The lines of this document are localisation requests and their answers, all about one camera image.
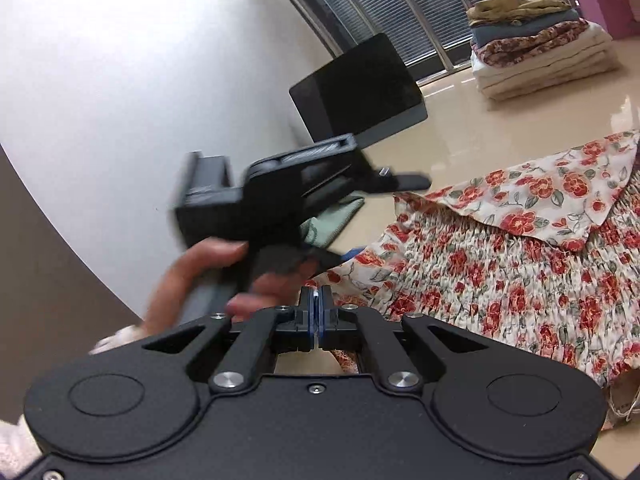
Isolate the person's left hand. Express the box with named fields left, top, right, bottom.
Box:
left=139, top=237, right=319, bottom=338

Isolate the black tablet with cover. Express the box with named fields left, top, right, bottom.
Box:
left=288, top=34, right=427, bottom=148

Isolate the green patterned garment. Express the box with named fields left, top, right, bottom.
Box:
left=300, top=193, right=366, bottom=248

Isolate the stack of folded clothes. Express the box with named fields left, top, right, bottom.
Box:
left=466, top=0, right=620, bottom=102

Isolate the white knit sleeve forearm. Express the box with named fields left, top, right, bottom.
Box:
left=0, top=324, right=151, bottom=476

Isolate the red floral white dress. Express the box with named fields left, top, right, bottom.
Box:
left=316, top=131, right=639, bottom=427

